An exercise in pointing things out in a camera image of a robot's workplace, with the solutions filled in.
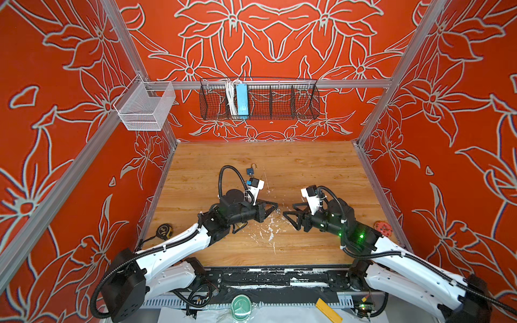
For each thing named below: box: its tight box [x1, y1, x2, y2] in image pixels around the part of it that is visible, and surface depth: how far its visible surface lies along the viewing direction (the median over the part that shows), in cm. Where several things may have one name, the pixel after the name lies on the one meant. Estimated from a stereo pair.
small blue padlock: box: [246, 162, 258, 176], surface depth 109 cm
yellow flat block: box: [315, 297, 344, 323], surface depth 68 cm
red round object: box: [372, 220, 394, 237], surface depth 85 cm
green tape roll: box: [230, 293, 252, 321], surface depth 69 cm
